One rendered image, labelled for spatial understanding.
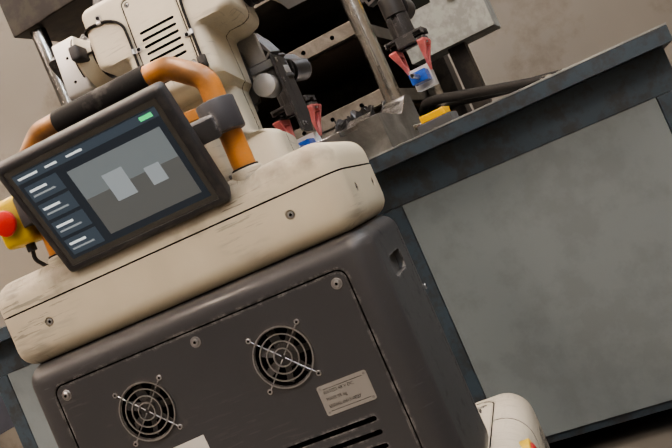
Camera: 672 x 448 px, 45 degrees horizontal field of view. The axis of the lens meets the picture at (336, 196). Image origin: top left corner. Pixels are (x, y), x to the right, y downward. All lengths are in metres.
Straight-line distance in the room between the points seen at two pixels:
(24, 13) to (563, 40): 2.98
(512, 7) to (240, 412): 4.06
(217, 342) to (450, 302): 0.88
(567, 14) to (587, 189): 3.20
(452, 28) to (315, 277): 1.79
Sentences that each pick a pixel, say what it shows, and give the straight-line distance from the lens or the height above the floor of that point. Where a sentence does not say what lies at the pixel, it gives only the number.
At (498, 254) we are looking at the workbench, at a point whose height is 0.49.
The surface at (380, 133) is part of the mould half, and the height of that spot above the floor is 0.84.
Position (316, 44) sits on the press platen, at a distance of 2.78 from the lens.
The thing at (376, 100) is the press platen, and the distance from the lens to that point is 2.71.
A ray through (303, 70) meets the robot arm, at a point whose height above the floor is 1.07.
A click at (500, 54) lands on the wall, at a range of 4.90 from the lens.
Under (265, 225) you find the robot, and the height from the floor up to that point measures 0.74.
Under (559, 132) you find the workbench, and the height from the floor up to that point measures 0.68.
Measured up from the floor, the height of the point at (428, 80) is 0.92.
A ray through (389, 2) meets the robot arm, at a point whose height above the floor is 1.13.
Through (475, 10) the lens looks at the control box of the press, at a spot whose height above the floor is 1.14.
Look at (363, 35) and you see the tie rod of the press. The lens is 2.66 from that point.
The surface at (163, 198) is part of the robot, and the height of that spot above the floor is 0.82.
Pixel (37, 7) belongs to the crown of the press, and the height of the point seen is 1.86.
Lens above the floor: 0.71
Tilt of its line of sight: 1 degrees up
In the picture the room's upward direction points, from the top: 24 degrees counter-clockwise
